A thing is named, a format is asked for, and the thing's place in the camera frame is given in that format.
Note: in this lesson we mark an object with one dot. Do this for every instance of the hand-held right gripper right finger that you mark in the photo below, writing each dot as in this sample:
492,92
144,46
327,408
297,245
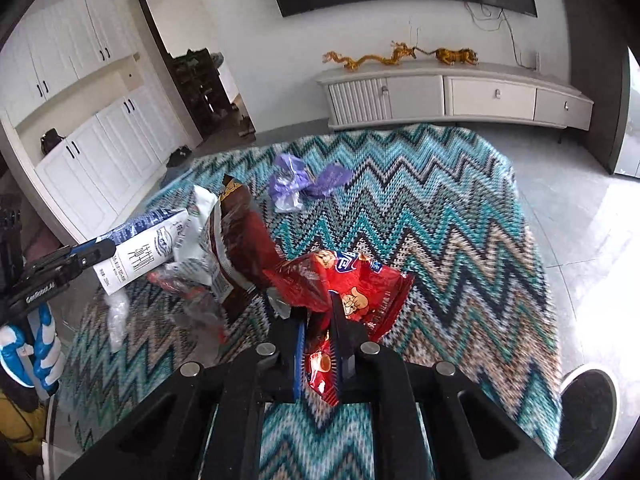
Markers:
334,360

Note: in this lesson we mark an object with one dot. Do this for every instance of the zigzag knitted blanket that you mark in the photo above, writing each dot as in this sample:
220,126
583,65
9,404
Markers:
450,240

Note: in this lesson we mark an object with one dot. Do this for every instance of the yellow cloth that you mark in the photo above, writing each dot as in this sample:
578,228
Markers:
15,425

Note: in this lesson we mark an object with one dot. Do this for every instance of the white television cabinet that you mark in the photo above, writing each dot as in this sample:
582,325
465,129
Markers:
490,95

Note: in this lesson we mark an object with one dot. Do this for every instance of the clear plastic wrapper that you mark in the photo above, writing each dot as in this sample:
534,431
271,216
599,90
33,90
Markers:
118,320

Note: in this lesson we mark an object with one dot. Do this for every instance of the red snack packet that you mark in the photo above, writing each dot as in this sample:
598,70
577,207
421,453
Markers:
360,290

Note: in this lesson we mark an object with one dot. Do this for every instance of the person's left hand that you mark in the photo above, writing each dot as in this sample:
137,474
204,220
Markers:
35,355

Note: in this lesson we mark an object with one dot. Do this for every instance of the dark shoes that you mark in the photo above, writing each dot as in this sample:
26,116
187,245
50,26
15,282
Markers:
177,157

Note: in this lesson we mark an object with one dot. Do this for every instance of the golden tiger figurine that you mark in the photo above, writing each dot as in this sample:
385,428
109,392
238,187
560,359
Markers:
452,56

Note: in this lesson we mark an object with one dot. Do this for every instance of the purple plastic wrapper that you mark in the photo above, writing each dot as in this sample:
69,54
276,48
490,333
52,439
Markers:
290,180

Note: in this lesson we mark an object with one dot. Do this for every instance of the brown shoes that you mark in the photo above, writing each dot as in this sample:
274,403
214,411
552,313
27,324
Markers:
246,127

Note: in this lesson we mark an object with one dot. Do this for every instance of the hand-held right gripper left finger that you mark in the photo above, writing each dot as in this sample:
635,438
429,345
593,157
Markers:
299,355

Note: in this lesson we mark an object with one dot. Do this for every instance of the white packet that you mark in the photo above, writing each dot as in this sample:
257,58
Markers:
200,215

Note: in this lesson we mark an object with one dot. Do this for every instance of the dark shoe rack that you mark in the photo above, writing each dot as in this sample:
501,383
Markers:
197,85

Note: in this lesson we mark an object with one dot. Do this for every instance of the white wall cabinet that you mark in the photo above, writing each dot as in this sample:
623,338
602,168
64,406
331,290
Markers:
90,180

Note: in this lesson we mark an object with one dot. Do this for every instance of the black bag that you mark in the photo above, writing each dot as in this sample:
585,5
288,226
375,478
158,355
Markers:
50,141

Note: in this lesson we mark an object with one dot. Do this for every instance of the golden dragon figurine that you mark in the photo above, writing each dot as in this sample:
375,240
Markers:
370,58

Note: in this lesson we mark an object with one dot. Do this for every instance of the round grey trash bin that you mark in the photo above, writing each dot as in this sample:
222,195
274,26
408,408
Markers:
585,410

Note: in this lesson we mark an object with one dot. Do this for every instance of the red clear wrapper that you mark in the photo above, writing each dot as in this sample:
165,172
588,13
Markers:
185,287

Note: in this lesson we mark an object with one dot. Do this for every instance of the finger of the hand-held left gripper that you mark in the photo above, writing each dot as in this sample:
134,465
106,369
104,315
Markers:
95,247
52,266

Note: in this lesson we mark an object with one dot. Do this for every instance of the white and blue carton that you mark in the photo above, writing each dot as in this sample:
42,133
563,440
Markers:
140,255

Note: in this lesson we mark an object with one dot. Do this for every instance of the brown snack packet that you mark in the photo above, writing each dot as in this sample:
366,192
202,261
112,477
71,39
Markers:
245,240

